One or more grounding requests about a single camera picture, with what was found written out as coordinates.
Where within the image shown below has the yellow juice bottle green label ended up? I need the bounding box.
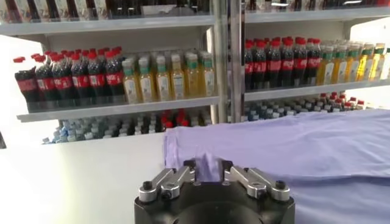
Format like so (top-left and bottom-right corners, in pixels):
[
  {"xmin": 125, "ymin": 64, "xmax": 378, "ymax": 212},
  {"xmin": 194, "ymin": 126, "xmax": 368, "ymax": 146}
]
[
  {"xmin": 199, "ymin": 51, "xmax": 216, "ymax": 97},
  {"xmin": 331, "ymin": 44, "xmax": 348, "ymax": 85},
  {"xmin": 356, "ymin": 43, "xmax": 375, "ymax": 82},
  {"xmin": 154, "ymin": 55, "xmax": 173, "ymax": 102},
  {"xmin": 316, "ymin": 45, "xmax": 335, "ymax": 85},
  {"xmin": 370, "ymin": 42, "xmax": 386, "ymax": 82},
  {"xmin": 184, "ymin": 53, "xmax": 202, "ymax": 99},
  {"xmin": 121, "ymin": 59, "xmax": 141, "ymax": 104},
  {"xmin": 137, "ymin": 57, "xmax": 158, "ymax": 103},
  {"xmin": 344, "ymin": 44, "xmax": 362, "ymax": 83},
  {"xmin": 169, "ymin": 54, "xmax": 186, "ymax": 100},
  {"xmin": 380, "ymin": 47, "xmax": 390, "ymax": 80}
]

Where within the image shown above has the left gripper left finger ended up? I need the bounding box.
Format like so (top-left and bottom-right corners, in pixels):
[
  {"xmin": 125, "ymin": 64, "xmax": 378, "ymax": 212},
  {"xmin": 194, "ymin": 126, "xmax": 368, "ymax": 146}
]
[{"xmin": 138, "ymin": 158, "xmax": 197, "ymax": 204}]

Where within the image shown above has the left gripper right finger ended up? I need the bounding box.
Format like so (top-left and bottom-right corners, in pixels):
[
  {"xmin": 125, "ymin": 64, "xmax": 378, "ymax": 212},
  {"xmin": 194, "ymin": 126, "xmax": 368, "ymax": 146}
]
[{"xmin": 221, "ymin": 158, "xmax": 291, "ymax": 202}]

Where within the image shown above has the cola bottle red cap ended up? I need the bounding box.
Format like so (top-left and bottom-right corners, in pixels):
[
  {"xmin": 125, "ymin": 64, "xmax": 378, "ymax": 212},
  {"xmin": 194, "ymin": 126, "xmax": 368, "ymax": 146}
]
[
  {"xmin": 253, "ymin": 40, "xmax": 268, "ymax": 91},
  {"xmin": 279, "ymin": 38, "xmax": 295, "ymax": 88},
  {"xmin": 87, "ymin": 51, "xmax": 107, "ymax": 104},
  {"xmin": 32, "ymin": 54, "xmax": 59, "ymax": 109},
  {"xmin": 266, "ymin": 39, "xmax": 282, "ymax": 89},
  {"xmin": 50, "ymin": 54, "xmax": 74, "ymax": 107},
  {"xmin": 292, "ymin": 37, "xmax": 308, "ymax": 86},
  {"xmin": 69, "ymin": 52, "xmax": 91, "ymax": 106},
  {"xmin": 243, "ymin": 41, "xmax": 256, "ymax": 91},
  {"xmin": 12, "ymin": 56, "xmax": 40, "ymax": 112},
  {"xmin": 103, "ymin": 48, "xmax": 126, "ymax": 103},
  {"xmin": 306, "ymin": 38, "xmax": 321, "ymax": 86}
]

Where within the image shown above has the grey metal shelf rack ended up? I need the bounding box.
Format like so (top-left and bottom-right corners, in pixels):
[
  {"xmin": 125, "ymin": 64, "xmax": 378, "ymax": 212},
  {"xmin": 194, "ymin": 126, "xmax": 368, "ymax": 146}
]
[
  {"xmin": 0, "ymin": 0, "xmax": 229, "ymax": 144},
  {"xmin": 230, "ymin": 0, "xmax": 390, "ymax": 122}
]

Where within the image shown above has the purple t-shirt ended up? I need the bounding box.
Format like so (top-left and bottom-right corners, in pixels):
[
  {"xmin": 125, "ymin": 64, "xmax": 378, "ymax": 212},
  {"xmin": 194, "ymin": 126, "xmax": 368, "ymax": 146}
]
[{"xmin": 163, "ymin": 108, "xmax": 390, "ymax": 224}]

